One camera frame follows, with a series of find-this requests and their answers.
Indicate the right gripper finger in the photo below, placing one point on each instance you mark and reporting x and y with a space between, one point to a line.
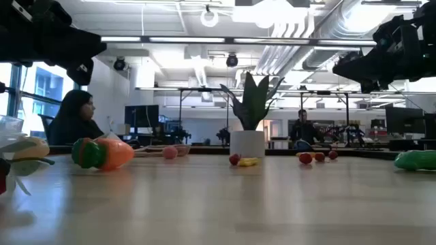
368 68
370 86

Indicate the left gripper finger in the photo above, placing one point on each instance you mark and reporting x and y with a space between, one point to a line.
80 73
71 47

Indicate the orange toy carrot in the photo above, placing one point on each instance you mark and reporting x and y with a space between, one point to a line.
102 154

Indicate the green toy pea pod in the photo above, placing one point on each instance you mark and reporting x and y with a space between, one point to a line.
415 160

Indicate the beige toy fruit with leaves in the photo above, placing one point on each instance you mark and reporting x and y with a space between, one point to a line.
30 148

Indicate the pink round toy fruit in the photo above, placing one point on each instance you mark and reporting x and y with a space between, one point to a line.
170 152

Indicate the small yellow toy pepper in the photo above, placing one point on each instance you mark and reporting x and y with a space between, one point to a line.
248 162

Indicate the small dark red toy fruit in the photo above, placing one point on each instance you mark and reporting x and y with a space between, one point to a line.
234 159

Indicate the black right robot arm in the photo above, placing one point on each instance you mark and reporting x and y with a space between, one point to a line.
427 17

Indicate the black ceiling spotlight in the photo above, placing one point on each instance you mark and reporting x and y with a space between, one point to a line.
232 60
120 63

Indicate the large black computer monitor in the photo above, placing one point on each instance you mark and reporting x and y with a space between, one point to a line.
404 119

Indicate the seated person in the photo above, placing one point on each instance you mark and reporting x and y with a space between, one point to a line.
73 126

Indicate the black monitor at room edge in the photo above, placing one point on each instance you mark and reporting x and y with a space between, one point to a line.
431 126

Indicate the person at distant workbench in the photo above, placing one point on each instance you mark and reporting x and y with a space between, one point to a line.
304 131

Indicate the green potted plant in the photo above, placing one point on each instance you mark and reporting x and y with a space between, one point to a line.
253 102

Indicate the white plant pot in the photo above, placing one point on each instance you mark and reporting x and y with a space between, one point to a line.
247 143

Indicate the black overhead beam with lights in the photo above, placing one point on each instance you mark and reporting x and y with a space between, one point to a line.
230 40

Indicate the silver ceiling duct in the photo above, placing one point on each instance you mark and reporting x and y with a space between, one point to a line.
340 20

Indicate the black aluminium table frame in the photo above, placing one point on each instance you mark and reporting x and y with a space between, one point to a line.
211 150

